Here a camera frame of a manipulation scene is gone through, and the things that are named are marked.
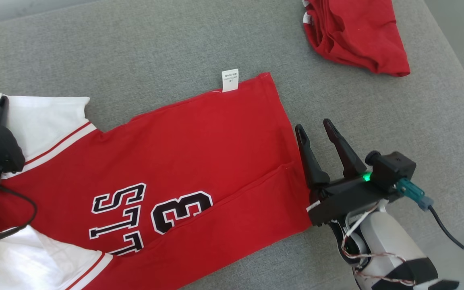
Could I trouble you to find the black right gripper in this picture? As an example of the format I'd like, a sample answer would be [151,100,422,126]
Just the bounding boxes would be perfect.
[295,118,402,226]

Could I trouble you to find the red jersey with white sleeves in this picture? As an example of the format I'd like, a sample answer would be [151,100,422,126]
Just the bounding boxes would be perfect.
[0,68,313,290]

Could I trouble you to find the red shorts with white trim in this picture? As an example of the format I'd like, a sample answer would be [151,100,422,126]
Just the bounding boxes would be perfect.
[301,0,411,77]

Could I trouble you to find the black cable with teal connector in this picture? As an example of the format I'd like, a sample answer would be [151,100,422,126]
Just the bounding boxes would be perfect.
[397,177,464,270]

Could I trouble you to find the thin black cable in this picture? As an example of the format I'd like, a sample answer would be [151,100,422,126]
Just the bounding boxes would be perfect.
[0,183,38,247]

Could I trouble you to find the thin red white twisted wires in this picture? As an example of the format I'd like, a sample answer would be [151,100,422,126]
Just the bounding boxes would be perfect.
[340,201,416,287]

